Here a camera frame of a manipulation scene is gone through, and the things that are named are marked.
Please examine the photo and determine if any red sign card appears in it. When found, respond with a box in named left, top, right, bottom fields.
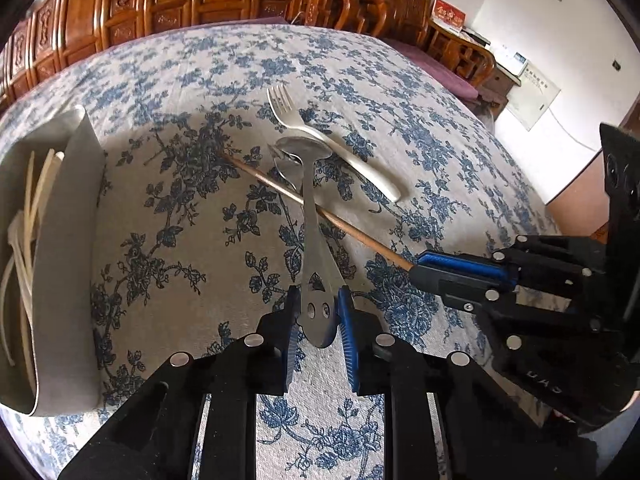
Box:
left=432, top=0, right=466, bottom=30

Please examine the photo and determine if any pale wooden chopstick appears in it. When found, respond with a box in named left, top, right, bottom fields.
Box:
left=26, top=148, right=64, bottom=394

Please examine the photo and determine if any brown wooden chopstick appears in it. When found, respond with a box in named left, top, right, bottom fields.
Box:
left=219, top=152, right=413, bottom=271

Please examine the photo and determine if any blue floral tablecloth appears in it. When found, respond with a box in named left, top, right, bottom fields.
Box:
left=1, top=24, right=555, bottom=479

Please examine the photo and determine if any wooden side desk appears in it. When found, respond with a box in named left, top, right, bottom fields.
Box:
left=423, top=20, right=522, bottom=118

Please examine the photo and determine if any white wall poster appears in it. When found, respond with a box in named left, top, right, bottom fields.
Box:
left=506, top=62, right=561, bottom=131

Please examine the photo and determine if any purple under-tablecloth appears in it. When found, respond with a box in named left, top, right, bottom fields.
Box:
left=115, top=18, right=478, bottom=103

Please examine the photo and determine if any grey metal utensil tray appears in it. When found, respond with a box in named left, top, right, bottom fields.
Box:
left=1, top=106, right=105, bottom=417

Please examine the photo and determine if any wooden armchair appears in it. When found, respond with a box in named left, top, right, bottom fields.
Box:
left=286, top=0, right=395, bottom=37

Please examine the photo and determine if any carved wooden chair row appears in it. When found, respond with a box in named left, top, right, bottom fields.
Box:
left=1, top=0, right=432, bottom=110

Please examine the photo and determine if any silver metal fork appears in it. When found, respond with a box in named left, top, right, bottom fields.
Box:
left=267, top=84, right=401, bottom=203

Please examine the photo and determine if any steel spoon with cutout handle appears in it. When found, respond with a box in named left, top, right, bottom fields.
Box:
left=276, top=136, right=338, bottom=349

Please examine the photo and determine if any white box on desk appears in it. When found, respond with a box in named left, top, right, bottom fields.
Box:
left=496, top=49, right=527, bottom=77

